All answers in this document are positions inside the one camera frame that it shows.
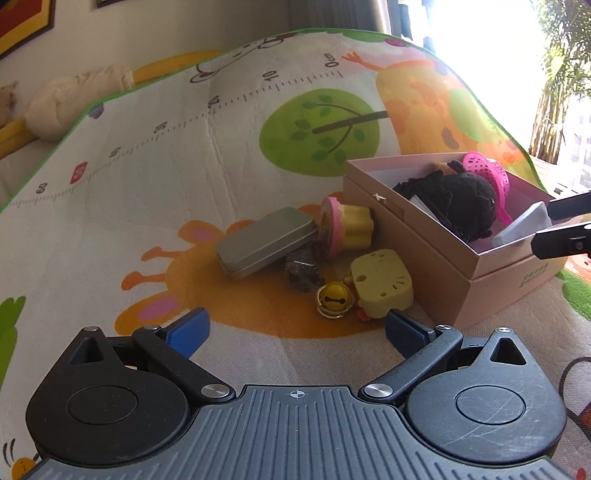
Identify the pink plastic basket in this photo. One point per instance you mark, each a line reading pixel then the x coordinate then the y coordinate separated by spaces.
pixel 489 170

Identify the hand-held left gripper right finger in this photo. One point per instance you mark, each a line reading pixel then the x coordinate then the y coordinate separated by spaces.
pixel 406 332

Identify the pink cardboard box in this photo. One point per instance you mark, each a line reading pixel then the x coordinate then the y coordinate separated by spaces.
pixel 415 249

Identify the colourful cartoon play mat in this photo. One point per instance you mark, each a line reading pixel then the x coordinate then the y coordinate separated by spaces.
pixel 184 161

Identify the grey curtain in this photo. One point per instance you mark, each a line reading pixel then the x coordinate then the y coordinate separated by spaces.
pixel 392 18

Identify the green palm plant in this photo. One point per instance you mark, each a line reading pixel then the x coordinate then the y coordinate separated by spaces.
pixel 558 69

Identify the cream plush toy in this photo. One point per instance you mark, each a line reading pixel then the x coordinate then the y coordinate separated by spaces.
pixel 60 101

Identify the yellow cat-shaped toy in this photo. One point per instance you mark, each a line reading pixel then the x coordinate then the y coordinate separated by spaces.
pixel 383 286

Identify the long yellow pillow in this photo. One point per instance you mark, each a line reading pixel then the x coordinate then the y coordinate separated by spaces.
pixel 175 64

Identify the small dark item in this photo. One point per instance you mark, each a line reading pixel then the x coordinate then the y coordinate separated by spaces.
pixel 302 274

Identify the grey metal tin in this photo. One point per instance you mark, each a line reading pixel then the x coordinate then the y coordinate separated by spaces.
pixel 263 240

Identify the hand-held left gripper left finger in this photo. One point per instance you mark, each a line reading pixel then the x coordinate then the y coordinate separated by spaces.
pixel 189 330

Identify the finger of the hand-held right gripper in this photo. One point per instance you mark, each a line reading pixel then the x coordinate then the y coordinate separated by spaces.
pixel 561 242
pixel 572 206

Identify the yellow round bell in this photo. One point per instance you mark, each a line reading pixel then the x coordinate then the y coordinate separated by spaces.
pixel 333 301

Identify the red framed wall picture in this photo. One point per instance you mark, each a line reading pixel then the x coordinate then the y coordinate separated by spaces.
pixel 115 3
pixel 18 23

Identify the pink and yellow cupcake toy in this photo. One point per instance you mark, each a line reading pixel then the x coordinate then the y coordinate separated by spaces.
pixel 351 226

